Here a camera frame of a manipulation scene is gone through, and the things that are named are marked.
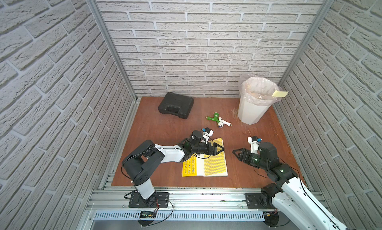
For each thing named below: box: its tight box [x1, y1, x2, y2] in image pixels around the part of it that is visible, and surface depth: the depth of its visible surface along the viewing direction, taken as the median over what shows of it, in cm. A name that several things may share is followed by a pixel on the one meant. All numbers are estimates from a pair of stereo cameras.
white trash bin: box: [237, 95, 272, 125], surface depth 99 cm
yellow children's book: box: [182, 137, 229, 178], surface depth 83 cm
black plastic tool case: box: [158, 92, 194, 119], surface depth 109 cm
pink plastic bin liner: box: [238, 74, 283, 107], surface depth 92 cm
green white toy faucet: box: [205, 112, 232, 128], surface depth 108 cm
